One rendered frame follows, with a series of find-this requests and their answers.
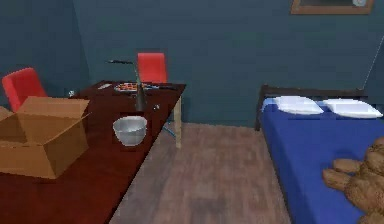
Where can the brown cardboard box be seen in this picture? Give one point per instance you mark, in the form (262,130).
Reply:
(50,140)

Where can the grey bowl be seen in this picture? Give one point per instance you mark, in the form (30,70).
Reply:
(130,131)

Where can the small dark round object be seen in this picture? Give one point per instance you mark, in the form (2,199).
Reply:
(156,107)

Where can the dark red wooden table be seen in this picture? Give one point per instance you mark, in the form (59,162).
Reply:
(100,173)

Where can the small grey round object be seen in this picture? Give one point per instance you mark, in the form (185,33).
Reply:
(71,93)

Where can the white pillow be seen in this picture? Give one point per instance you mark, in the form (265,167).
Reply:
(296,105)
(353,108)

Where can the red chair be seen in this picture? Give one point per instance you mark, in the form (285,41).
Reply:
(152,68)
(21,86)

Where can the small grey flat object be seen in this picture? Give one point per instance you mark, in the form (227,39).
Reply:
(104,86)

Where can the dark grey desk lamp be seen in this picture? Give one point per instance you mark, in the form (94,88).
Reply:
(140,98)

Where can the blue bed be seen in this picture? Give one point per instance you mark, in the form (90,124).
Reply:
(310,150)

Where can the brown framed picture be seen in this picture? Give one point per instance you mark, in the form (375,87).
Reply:
(331,6)

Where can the brown teddy bear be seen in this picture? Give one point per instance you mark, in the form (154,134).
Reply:
(363,183)

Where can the plate with red food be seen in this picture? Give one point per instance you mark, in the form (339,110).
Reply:
(128,87)

